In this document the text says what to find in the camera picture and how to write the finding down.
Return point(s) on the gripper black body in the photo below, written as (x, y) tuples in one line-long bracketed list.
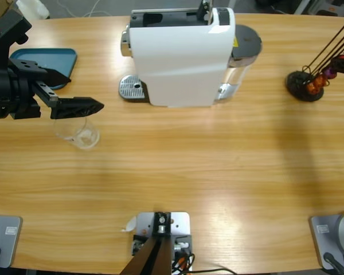
[(14, 94)]

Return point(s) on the clear glass cup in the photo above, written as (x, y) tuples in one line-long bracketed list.
[(83, 137)]

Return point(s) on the purple coffee capsule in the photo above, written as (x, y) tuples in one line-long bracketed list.
[(329, 73)]

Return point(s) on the orange coffee capsule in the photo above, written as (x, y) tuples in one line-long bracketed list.
[(321, 80), (312, 88)]

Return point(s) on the white capsule coffee machine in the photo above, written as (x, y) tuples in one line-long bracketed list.
[(177, 66)]

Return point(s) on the teal plastic tray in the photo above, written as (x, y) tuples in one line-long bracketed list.
[(60, 60)]

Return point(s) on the black capsule holder with rods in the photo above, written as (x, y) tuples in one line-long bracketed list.
[(293, 83)]

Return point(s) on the chrome drip tray grate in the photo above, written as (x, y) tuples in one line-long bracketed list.
[(130, 86)]

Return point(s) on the white plastic bag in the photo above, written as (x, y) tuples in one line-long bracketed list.
[(34, 7)]

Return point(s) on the white chair base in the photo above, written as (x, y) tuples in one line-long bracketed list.
[(305, 6)]

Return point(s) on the cardboard box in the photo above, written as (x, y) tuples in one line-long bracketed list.
[(0, 4)]

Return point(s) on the clear water tank dark lid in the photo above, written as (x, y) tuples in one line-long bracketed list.
[(246, 40)]

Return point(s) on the white tape piece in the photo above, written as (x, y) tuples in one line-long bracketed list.
[(130, 224)]

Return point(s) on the white furniture leg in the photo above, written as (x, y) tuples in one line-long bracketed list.
[(232, 3)]

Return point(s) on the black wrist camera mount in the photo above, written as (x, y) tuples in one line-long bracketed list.
[(13, 27)]

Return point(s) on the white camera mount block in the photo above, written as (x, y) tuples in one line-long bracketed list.
[(179, 220)]

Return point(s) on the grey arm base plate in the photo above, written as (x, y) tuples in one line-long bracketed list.
[(13, 246), (321, 243)]

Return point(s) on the dark camera post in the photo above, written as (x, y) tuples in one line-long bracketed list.
[(154, 257)]

